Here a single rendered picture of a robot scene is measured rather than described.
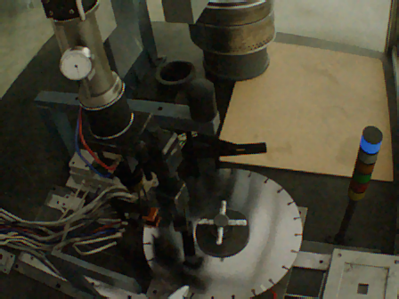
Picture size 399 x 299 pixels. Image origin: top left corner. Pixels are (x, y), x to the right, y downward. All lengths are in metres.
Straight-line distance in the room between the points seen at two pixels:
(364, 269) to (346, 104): 0.68
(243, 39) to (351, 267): 0.77
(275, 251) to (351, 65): 0.92
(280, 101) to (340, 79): 0.26
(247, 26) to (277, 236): 0.67
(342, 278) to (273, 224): 0.21
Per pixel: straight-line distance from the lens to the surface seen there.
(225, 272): 0.84
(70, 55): 0.55
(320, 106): 1.39
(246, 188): 0.94
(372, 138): 0.78
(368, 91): 1.50
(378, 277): 0.92
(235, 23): 1.27
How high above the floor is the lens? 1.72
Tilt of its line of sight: 49 degrees down
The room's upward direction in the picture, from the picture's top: 10 degrees counter-clockwise
